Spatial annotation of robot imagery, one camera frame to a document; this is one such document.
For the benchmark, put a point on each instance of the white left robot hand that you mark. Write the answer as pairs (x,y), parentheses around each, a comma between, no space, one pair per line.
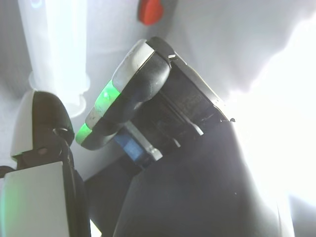
(187,172)

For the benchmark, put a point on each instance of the large translucent white syringe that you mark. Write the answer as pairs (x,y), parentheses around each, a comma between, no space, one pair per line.
(56,49)

